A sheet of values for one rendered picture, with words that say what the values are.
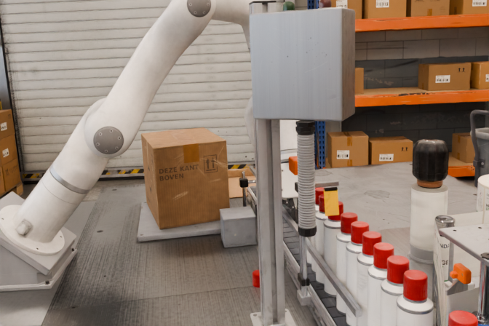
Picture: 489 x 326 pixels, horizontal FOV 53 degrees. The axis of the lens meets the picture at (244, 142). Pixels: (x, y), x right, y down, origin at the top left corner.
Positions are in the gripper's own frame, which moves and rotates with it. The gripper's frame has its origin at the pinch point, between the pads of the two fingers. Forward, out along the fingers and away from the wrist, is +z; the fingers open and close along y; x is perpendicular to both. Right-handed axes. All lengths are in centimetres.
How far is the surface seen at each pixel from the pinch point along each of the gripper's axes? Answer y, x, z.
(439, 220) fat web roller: 17.5, -44.3, 2.9
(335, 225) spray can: -0.9, -35.3, 2.3
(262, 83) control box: -16, -51, -25
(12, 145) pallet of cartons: -190, 371, -92
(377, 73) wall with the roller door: 198, 359, -143
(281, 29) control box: -13, -56, -33
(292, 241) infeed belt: -2.2, 0.1, 6.7
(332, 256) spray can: -1.5, -32.8, 8.7
